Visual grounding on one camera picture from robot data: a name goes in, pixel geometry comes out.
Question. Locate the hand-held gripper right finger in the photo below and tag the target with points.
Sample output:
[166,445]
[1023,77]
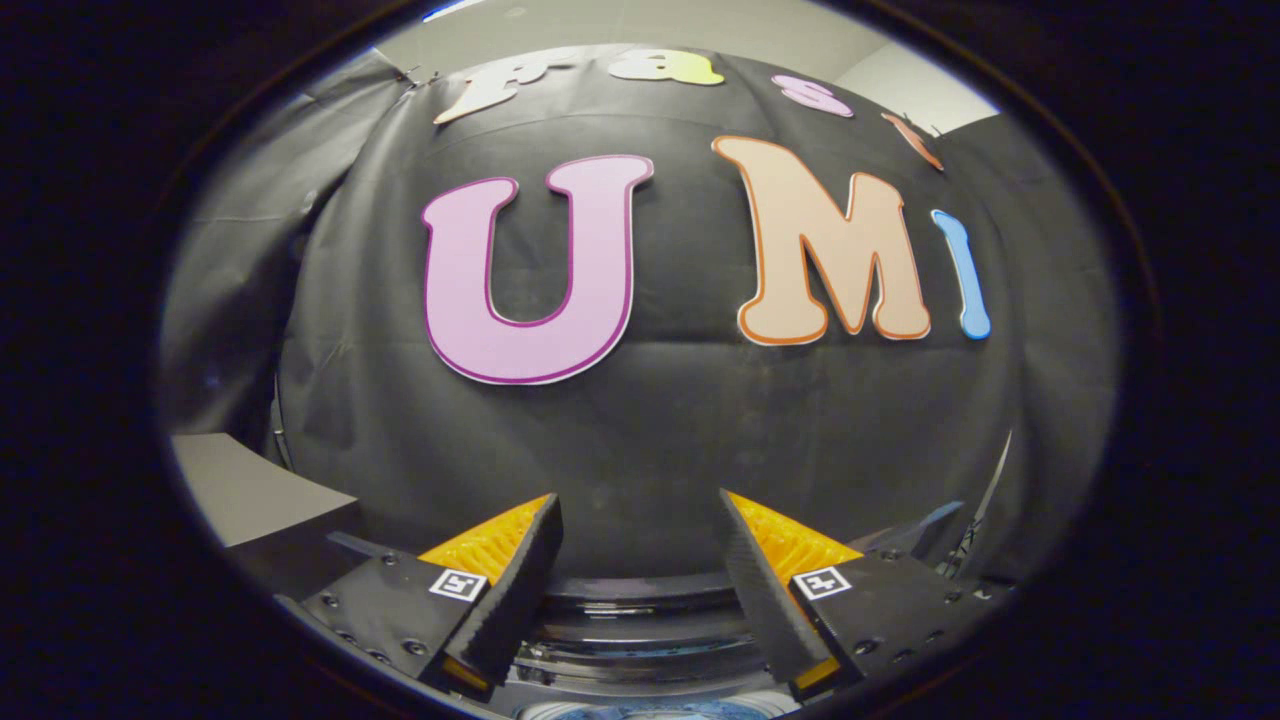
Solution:
[770,600]

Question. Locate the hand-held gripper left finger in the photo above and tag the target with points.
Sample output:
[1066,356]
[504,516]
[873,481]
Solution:
[515,600]

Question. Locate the black backdrop cloth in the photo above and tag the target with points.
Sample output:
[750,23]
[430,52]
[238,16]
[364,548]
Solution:
[680,430]

